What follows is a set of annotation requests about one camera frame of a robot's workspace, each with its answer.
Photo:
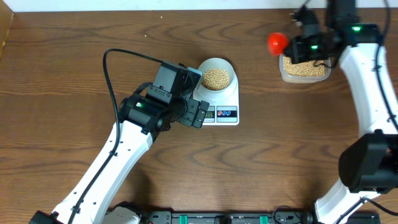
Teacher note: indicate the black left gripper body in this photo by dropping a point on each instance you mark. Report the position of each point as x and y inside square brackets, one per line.
[191, 105]

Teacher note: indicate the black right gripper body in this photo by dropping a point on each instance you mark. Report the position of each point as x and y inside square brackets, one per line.
[313, 48]

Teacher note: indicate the red plastic measuring scoop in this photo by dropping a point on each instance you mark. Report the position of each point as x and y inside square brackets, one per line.
[277, 42]

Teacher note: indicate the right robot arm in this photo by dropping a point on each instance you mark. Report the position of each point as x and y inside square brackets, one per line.
[368, 168]

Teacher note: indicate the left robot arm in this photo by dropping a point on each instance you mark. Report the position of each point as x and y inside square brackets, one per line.
[141, 120]

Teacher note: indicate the white digital kitchen scale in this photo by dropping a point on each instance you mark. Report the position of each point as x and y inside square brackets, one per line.
[224, 105]

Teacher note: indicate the soybeans in grey bowl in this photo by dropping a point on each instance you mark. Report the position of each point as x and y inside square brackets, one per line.
[215, 79]

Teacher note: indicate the light grey bowl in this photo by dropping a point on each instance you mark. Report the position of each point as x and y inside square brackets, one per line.
[218, 63]

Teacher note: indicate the pile of soybeans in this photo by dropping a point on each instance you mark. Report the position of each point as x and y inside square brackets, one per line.
[305, 69]

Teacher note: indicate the clear plastic container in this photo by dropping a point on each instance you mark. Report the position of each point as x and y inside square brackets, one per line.
[295, 79]

